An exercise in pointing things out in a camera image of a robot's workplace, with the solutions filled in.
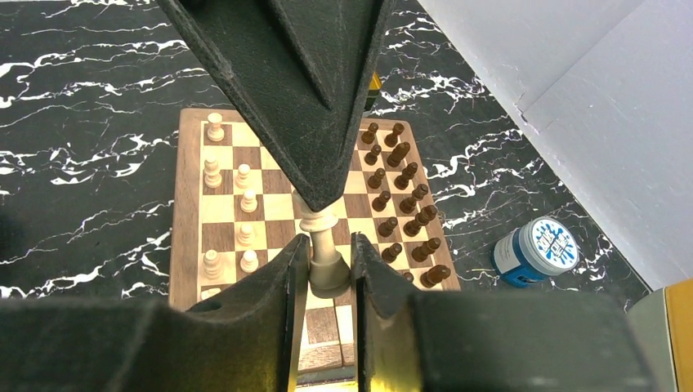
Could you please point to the round pastel drawer cabinet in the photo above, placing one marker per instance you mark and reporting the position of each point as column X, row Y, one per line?
column 662, row 324

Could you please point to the gold tin with white pieces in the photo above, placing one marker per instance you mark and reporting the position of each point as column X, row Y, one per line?
column 375, row 87

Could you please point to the small blue white jar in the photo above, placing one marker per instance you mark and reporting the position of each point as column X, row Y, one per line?
column 541, row 249

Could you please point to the white rook chess piece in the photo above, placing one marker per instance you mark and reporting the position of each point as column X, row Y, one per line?
column 215, row 131

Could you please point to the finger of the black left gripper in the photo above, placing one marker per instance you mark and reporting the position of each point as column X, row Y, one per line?
column 330, row 50
column 275, row 62

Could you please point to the wooden chess board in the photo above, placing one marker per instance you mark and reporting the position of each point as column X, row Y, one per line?
column 205, row 218

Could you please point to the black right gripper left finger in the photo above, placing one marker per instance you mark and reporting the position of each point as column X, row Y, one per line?
column 244, row 338

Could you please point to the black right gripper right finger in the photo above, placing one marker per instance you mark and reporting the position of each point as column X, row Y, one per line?
column 408, row 339

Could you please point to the row of dark chess pieces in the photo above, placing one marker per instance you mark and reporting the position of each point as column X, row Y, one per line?
column 388, row 199

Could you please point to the white queen chess piece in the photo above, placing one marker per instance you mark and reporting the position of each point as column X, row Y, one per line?
column 329, row 274

